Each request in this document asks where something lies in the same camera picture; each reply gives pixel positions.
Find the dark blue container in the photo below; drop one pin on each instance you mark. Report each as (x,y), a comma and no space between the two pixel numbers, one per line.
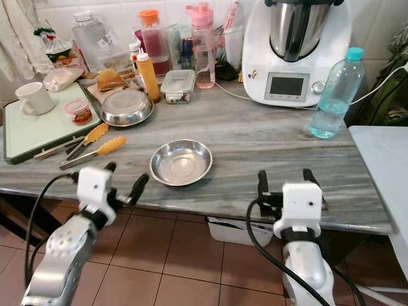
(187,53)

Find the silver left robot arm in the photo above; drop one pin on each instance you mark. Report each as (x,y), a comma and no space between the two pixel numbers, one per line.
(60,255)

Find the white plastic bin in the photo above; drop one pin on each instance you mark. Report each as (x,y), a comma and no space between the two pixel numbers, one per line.
(236,229)

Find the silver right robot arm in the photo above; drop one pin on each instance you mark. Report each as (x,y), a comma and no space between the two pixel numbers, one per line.
(306,271)

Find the hanging cream cloth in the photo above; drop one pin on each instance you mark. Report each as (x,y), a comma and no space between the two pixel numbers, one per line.
(16,38)

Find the small white red capped bottle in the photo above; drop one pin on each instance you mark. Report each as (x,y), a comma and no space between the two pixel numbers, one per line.
(134,54)

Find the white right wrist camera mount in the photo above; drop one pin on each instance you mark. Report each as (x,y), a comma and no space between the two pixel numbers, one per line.
(299,204)

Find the white kitchen machine steel jug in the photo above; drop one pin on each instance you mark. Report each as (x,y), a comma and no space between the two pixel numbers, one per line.
(293,70)

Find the steel bowl with wide rim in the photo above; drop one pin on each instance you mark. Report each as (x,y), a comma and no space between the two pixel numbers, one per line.
(126,107)

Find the white side table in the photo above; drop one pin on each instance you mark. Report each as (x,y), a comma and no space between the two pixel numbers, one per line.
(382,178)

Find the clear bottle with blue cap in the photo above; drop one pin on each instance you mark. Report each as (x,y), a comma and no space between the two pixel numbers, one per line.
(335,95)

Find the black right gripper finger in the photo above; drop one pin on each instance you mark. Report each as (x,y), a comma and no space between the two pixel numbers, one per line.
(263,185)
(311,176)

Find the empty steel bowl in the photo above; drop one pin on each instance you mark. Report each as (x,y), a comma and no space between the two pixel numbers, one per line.
(181,163)

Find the dark bag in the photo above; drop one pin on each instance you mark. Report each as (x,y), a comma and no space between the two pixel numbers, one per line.
(386,102)

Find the orange capped red bottle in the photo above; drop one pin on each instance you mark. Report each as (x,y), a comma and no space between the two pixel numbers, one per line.
(154,43)

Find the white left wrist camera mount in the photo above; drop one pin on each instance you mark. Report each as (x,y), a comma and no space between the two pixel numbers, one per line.
(94,186)

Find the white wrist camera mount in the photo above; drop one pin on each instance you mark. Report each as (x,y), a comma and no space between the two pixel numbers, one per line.
(299,204)
(94,186)

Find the orange squeeze sauce bottle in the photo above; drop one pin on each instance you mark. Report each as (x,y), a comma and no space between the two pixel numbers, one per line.
(148,78)

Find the glass box with grey lid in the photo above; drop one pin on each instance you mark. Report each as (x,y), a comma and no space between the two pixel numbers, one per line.
(177,85)

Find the large clear plastic jar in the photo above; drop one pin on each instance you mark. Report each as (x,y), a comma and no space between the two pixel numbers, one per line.
(95,41)

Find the pale green cutting board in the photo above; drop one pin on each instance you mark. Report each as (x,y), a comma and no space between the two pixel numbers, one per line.
(38,132)

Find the small tub with pink lid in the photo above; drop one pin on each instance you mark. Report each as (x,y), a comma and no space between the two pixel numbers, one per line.
(80,111)

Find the brown food package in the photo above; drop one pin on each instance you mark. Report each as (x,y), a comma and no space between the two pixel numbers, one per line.
(111,80)

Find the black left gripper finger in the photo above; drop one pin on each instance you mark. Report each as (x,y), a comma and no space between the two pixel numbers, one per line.
(111,167)
(139,185)

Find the clear bag of bread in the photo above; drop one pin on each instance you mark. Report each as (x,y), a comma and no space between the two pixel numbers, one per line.
(62,78)

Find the white mug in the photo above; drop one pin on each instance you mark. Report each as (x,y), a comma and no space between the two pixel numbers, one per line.
(35,99)

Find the pink drinking bottle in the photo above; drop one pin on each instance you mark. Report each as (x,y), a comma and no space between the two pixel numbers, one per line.
(204,51)

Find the green and red gift bag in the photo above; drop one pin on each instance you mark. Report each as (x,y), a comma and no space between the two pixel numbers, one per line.
(56,46)

